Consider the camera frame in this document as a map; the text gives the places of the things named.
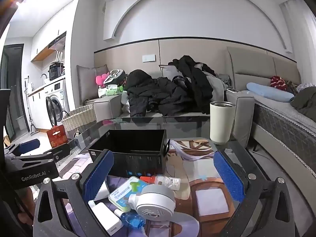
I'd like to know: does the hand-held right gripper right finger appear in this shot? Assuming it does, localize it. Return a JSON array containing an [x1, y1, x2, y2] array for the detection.
[[213, 150, 295, 237]]

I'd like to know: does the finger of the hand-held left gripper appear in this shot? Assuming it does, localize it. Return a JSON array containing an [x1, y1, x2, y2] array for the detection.
[[17, 144, 71, 165], [5, 139, 40, 156]]

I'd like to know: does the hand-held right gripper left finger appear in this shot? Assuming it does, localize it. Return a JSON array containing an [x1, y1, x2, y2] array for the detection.
[[33, 149, 114, 237]]

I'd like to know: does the green-blue wipes packet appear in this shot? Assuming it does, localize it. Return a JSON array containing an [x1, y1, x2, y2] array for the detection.
[[108, 176, 149, 213]]

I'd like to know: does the black cardboard box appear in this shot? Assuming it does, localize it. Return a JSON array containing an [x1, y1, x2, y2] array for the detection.
[[87, 129, 171, 178]]

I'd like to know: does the white power adapter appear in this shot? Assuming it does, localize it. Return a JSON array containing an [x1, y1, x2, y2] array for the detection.
[[88, 201, 123, 236]]

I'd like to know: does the small bottle with orange cap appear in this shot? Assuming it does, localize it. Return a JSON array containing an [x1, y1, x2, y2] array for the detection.
[[140, 174, 181, 191]]

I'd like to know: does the round white device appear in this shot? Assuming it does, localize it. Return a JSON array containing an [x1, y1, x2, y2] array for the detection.
[[128, 185, 176, 221]]

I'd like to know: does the person's left hand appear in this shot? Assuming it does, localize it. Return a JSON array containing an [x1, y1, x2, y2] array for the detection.
[[18, 186, 36, 226]]

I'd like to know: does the red gift box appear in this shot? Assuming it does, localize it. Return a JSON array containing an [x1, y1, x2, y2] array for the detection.
[[47, 125, 69, 149]]

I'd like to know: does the printed desk mat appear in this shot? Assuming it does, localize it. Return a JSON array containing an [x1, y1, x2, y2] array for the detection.
[[57, 138, 239, 237]]

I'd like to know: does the white mop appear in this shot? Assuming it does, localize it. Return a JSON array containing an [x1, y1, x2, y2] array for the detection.
[[24, 78, 38, 135]]

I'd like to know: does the woven wicker basket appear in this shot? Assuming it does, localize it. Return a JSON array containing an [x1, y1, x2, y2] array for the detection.
[[61, 104, 97, 139]]

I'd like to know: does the white kitchen counter cabinet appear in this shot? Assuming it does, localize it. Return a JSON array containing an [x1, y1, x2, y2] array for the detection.
[[27, 79, 67, 132]]

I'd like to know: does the white tumbler cup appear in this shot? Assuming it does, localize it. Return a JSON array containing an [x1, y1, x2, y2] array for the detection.
[[210, 101, 238, 145]]

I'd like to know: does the white washing machine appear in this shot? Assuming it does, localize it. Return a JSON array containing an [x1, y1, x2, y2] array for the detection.
[[45, 78, 71, 127]]

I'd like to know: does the small blue transparent bottle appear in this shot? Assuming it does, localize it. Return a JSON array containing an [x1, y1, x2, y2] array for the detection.
[[114, 209, 146, 229]]

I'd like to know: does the dark door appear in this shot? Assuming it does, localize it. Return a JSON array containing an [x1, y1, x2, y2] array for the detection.
[[0, 44, 24, 140]]

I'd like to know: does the grey sofa cushion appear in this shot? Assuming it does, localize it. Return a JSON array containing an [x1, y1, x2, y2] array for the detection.
[[76, 65, 109, 102]]

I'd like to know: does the grey upholstered bed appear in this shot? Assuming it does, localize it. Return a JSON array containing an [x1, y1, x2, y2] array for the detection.
[[227, 46, 316, 176]]

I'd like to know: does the white clothing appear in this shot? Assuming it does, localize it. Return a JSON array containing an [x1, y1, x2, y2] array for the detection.
[[120, 91, 132, 113]]

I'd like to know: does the green wet wipes pack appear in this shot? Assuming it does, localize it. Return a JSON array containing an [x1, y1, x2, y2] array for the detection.
[[98, 84, 124, 98]]

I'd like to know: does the pink plush toy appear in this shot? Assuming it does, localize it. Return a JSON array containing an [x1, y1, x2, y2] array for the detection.
[[96, 72, 110, 88]]

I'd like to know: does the grey garment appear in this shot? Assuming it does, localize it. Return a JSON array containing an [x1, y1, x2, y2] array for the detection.
[[206, 73, 232, 102]]

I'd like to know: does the light blue pillow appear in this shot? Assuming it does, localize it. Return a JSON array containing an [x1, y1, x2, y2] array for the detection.
[[246, 82, 294, 103]]

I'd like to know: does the black and white helmet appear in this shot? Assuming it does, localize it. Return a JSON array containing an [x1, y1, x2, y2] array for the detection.
[[102, 70, 126, 86]]

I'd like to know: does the black cloth garment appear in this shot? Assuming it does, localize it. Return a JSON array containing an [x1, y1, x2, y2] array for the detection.
[[173, 55, 214, 114]]

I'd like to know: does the black puffer jacket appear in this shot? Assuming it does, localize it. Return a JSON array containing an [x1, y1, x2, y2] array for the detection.
[[126, 70, 198, 118]]

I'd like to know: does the dark green blanket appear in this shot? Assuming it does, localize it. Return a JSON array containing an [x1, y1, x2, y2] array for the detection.
[[290, 86, 316, 117]]

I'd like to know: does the white curtain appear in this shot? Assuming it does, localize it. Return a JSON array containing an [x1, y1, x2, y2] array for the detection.
[[279, 0, 316, 65]]

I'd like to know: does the white wall cabinet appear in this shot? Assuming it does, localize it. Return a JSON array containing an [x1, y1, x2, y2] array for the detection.
[[31, 23, 67, 62]]

